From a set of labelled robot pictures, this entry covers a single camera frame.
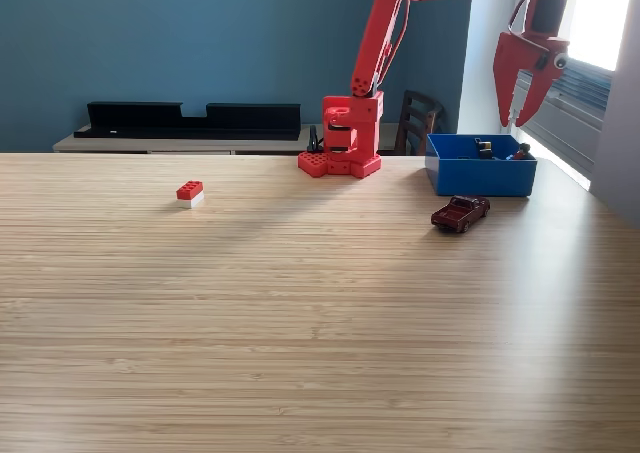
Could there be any dark wooden chair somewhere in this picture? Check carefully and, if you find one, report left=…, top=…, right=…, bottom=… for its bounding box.
left=393, top=89, right=446, bottom=157

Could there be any toy figure red shirt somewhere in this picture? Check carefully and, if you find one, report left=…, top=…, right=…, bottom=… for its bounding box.
left=504, top=142, right=534, bottom=162

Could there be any dark red toy car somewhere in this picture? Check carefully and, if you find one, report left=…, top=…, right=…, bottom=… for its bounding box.
left=430, top=195, right=492, bottom=234

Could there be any black table clamp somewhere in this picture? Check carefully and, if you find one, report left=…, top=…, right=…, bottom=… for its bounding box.
left=305, top=124, right=325, bottom=154

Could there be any pale wooden sideboard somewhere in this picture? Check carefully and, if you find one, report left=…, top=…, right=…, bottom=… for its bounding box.
left=52, top=122, right=416, bottom=157

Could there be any grey window vent unit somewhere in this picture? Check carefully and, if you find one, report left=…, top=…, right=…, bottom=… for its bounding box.
left=504, top=42, right=614, bottom=177

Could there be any black shelf unit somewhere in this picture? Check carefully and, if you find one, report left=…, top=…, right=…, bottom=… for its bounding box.
left=73, top=101, right=303, bottom=142

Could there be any red white lego brick stack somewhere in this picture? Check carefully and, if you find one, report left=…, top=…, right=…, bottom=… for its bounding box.
left=175, top=180, right=205, bottom=210

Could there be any blue plastic bin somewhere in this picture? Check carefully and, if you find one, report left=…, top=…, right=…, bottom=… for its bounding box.
left=424, top=132, right=538, bottom=198

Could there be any bright window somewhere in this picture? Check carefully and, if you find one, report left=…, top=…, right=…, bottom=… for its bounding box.
left=519, top=0, right=636, bottom=73

